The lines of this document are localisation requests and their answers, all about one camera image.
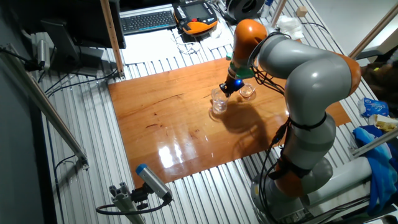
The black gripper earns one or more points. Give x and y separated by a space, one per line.
234 84

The small clear glass cup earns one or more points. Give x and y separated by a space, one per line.
247 91

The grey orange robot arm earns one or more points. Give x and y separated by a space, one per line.
311 81

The small white paper sheet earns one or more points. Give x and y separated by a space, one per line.
219 42

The white lump beside pendant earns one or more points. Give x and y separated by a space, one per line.
215 32

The glossy wooden board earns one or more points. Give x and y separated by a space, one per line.
171 124

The orange black teach pendant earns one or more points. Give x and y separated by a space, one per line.
196 18

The black round spool device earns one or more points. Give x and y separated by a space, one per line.
245 7

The large white paper sheet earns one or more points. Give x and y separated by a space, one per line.
149 48

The crumpled white tissue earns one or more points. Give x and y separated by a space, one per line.
290 26

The black computer keyboard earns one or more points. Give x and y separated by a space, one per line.
147 21

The small wooden block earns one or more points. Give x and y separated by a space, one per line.
301 12

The blue plastic packet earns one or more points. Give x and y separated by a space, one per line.
374 107

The black computer monitor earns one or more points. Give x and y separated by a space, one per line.
93 25

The person head dark hair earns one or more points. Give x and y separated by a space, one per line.
381 84

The open snack bag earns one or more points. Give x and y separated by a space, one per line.
385 124

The blue cloth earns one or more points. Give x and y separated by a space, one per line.
381 174

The silver cylindrical webcam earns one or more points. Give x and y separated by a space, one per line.
43 53

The frame post with metal foot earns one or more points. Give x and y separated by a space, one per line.
278 12

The silver camera with blue cap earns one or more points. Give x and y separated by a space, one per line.
154 182

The slanted frame post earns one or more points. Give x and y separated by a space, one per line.
112 37

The aluminium camera mount profile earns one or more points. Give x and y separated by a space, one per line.
124 202

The short aluminium frame beam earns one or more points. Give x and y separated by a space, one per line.
373 143

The tan frame beam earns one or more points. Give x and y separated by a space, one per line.
373 31

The long aluminium frame beam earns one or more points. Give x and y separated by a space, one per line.
43 102

